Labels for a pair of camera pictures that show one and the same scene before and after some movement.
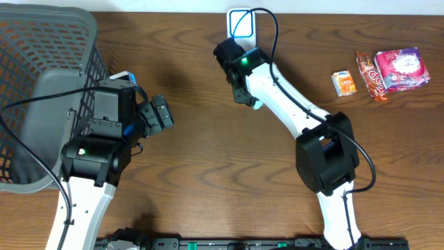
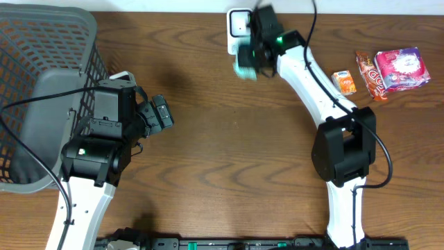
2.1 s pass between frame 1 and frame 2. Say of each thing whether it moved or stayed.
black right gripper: moved
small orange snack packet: stayed
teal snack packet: moved
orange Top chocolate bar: stayed
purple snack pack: stayed
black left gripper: stayed
